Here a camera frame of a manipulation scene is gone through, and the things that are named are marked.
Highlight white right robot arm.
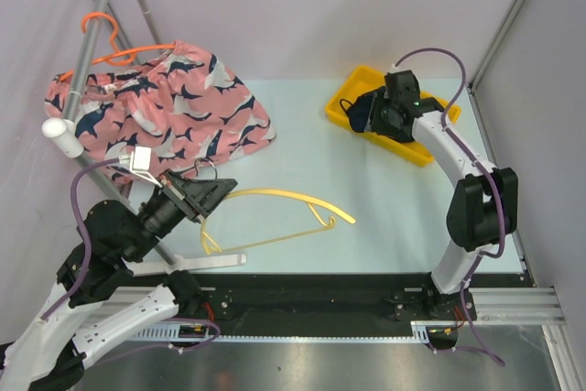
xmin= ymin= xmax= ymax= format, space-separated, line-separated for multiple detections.
xmin=366 ymin=71 xmax=518 ymax=319

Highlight pink shark print shorts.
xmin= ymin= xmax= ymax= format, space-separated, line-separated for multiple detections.
xmin=43 ymin=38 xmax=277 ymax=186

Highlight orange plastic hanger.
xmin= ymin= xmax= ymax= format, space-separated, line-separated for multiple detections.
xmin=80 ymin=11 xmax=176 ymax=76

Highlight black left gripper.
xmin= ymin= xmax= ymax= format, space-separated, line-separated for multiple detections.
xmin=125 ymin=167 xmax=240 ymax=260

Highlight grey metal clothes rack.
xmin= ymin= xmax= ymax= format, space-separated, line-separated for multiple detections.
xmin=42 ymin=0 xmax=247 ymax=276

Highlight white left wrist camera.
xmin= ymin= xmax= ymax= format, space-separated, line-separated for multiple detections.
xmin=118 ymin=146 xmax=162 ymax=188

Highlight yellow plastic hanger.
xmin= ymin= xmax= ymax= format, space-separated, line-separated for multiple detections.
xmin=200 ymin=188 xmax=356 ymax=255

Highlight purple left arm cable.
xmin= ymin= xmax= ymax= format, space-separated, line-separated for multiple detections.
xmin=0 ymin=157 xmax=223 ymax=364

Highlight white slotted cable duct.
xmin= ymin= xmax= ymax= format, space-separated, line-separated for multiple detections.
xmin=130 ymin=320 xmax=459 ymax=347

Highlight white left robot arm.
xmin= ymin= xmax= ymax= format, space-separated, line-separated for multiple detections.
xmin=1 ymin=171 xmax=237 ymax=390

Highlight navy blue shorts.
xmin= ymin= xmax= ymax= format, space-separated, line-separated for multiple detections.
xmin=340 ymin=92 xmax=375 ymax=133

